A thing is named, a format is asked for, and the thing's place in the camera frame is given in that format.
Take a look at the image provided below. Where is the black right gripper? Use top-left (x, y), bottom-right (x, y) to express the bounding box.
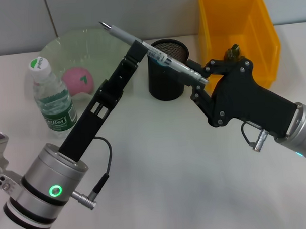
top-left (176, 54), bottom-right (299, 142)

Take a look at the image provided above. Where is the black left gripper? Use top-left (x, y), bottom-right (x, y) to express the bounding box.
top-left (56, 78), bottom-right (127, 164)

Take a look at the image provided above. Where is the silver ballpoint pen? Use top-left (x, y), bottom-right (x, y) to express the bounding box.
top-left (98, 17), bottom-right (209, 89)

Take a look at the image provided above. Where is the green plastic wrapper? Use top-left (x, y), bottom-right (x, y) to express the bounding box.
top-left (224, 43), bottom-right (244, 62)

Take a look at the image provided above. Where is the clear water bottle green label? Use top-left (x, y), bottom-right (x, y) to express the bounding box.
top-left (27, 55), bottom-right (79, 140)

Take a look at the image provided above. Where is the pink peach ball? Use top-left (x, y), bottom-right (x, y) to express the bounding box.
top-left (61, 66), bottom-right (95, 96)

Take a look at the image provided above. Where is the black mesh pen cup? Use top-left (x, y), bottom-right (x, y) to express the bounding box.
top-left (146, 38), bottom-right (191, 102)

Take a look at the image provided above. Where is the translucent green glass fruit plate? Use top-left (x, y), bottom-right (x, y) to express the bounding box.
top-left (38, 26), bottom-right (140, 102)

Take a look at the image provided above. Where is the yellow plastic storage bin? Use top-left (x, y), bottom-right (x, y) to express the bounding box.
top-left (198, 0), bottom-right (283, 91)

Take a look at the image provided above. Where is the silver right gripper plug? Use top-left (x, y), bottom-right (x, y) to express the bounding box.
top-left (253, 129), bottom-right (270, 153)

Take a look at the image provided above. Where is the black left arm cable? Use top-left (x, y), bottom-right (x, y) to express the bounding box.
top-left (69, 136), bottom-right (115, 211)

